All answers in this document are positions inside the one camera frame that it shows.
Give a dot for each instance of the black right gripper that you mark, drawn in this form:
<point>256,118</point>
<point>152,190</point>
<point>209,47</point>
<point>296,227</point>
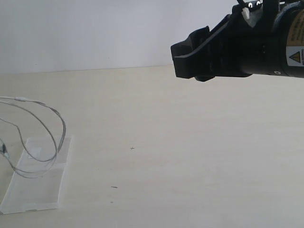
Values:
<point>251,40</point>

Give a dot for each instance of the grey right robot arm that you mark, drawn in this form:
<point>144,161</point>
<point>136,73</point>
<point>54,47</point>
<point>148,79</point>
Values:
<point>294,48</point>

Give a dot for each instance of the clear plastic storage case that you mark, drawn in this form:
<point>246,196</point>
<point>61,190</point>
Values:
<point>39,193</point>

